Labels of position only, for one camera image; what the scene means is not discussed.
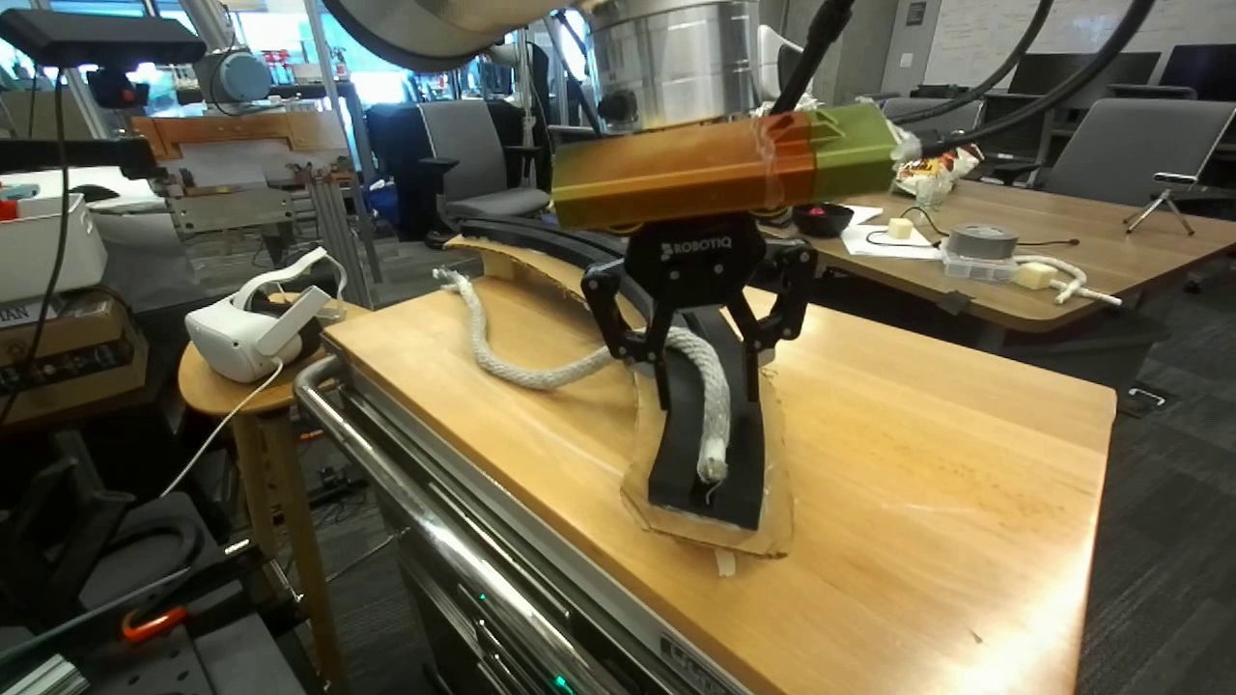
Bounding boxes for grey tape roll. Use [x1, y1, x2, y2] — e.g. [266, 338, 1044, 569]
[941, 225, 1019, 271]

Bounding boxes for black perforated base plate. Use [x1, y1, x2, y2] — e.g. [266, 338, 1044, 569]
[73, 615, 309, 695]

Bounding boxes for black bowl with red item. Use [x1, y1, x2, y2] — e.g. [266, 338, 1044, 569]
[787, 197, 856, 238]

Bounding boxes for orange green camera mount block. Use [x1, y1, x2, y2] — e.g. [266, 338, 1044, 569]
[549, 102, 903, 237]

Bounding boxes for small black tripod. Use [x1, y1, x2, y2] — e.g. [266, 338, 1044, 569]
[1118, 168, 1205, 238]

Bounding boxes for black rounded loop mat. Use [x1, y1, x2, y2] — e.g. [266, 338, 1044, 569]
[0, 448, 217, 634]

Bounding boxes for round wooden stool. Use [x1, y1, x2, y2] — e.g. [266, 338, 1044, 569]
[173, 301, 373, 687]

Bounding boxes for crumpled snack bag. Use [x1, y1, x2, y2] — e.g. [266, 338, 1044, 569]
[897, 139, 988, 206]

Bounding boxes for black flat overhead shelf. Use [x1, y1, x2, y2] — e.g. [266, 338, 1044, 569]
[0, 8, 209, 68]

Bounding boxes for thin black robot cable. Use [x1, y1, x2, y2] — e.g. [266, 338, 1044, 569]
[884, 0, 1059, 130]

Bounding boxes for orange handled black clamp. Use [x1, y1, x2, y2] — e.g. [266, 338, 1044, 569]
[117, 602, 191, 650]

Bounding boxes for white plastic box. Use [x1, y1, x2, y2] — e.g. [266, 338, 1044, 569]
[0, 176, 113, 307]

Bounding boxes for black computer monitor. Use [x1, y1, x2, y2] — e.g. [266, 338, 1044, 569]
[1154, 37, 1236, 105]

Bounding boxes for thin white headset cable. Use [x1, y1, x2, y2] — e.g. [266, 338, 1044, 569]
[153, 355, 289, 503]

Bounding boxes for white paper sheet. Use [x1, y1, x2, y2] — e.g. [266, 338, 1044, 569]
[843, 206, 957, 265]

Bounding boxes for white VR headset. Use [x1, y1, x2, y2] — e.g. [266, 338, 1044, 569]
[180, 244, 354, 387]

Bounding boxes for brown cardboard box stack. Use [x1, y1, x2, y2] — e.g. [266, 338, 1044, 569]
[0, 287, 153, 431]

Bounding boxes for black curved track on cardboard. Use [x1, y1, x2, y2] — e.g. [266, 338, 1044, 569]
[440, 213, 798, 565]

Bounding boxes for thick white braided rope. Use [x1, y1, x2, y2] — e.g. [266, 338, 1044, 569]
[433, 261, 736, 490]

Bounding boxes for thick black robot hose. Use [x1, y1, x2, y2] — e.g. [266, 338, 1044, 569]
[768, 0, 1163, 162]

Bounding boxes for long wooden conference table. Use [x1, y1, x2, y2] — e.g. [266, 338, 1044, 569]
[807, 172, 1236, 338]

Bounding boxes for chrome cart handle bar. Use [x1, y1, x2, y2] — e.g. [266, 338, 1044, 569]
[289, 351, 625, 695]

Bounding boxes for grey office chair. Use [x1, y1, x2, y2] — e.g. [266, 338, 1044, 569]
[417, 96, 551, 225]
[1039, 91, 1236, 216]

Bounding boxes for wooden workbench rack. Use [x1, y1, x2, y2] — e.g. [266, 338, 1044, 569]
[127, 102, 354, 238]

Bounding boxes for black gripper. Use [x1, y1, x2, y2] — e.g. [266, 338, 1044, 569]
[579, 210, 824, 374]

